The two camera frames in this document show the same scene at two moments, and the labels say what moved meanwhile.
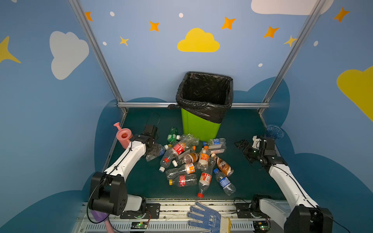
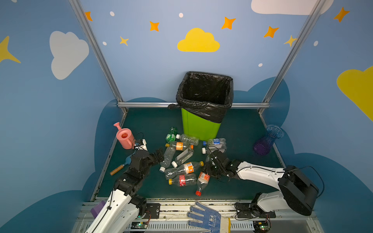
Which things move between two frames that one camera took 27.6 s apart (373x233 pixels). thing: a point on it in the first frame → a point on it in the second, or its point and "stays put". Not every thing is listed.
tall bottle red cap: (205, 178) stays put
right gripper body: (246, 150) → (215, 162)
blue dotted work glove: (212, 221) stays put
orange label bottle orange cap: (203, 162) → (181, 146)
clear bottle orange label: (188, 168) stays put
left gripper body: (157, 148) → (153, 157)
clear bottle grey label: (217, 149) stays put
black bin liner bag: (208, 95) stays put
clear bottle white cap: (189, 138) stays put
